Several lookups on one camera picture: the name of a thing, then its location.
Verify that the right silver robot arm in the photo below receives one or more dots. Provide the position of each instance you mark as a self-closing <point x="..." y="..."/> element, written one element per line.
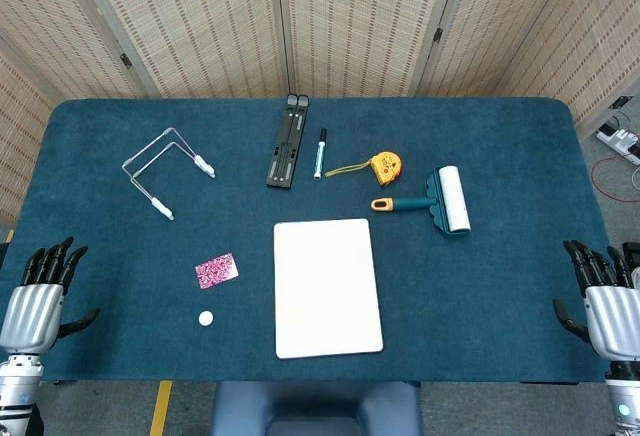
<point x="624" y="396"/>

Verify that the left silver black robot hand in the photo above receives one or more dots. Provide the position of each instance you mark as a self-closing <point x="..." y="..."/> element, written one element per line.
<point x="32" y="313"/>

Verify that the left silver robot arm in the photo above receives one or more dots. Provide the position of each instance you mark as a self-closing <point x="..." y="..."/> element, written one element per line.
<point x="17" y="386"/>

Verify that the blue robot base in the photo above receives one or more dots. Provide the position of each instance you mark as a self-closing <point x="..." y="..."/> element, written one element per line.
<point x="315" y="408"/>

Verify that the white power strip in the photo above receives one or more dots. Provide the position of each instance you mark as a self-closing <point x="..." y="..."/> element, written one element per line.
<point x="617" y="138"/>

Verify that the teal lint roller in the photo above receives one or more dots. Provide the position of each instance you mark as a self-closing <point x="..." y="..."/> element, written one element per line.
<point x="452" y="198"/>

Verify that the white magnetic board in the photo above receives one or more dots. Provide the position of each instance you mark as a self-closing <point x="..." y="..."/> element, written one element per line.
<point x="327" y="288"/>

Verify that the black folding laptop stand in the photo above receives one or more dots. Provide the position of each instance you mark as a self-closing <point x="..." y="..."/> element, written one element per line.
<point x="286" y="151"/>

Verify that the woven bamboo folding screen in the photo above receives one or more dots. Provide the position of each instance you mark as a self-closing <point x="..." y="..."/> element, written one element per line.
<point x="210" y="21"/>

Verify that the white round magnet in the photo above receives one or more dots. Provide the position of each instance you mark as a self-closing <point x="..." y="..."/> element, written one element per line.
<point x="206" y="318"/>

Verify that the black screen hinge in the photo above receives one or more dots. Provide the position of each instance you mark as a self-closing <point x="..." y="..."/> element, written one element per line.
<point x="438" y="35"/>
<point x="125" y="60"/>

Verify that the pink patterned card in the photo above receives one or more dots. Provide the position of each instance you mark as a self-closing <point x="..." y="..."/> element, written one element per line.
<point x="216" y="271"/>

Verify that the blue felt table cloth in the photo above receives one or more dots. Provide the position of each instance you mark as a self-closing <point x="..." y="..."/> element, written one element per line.
<point x="500" y="281"/>

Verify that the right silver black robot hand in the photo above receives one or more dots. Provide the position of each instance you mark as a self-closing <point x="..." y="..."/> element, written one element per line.
<point x="615" y="316"/>

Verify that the yellow tape measure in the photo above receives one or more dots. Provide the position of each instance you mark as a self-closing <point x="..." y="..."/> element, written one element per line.
<point x="387" y="167"/>

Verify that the whiteboard marker black cap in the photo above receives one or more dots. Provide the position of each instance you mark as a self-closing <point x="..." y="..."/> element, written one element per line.
<point x="319" y="156"/>

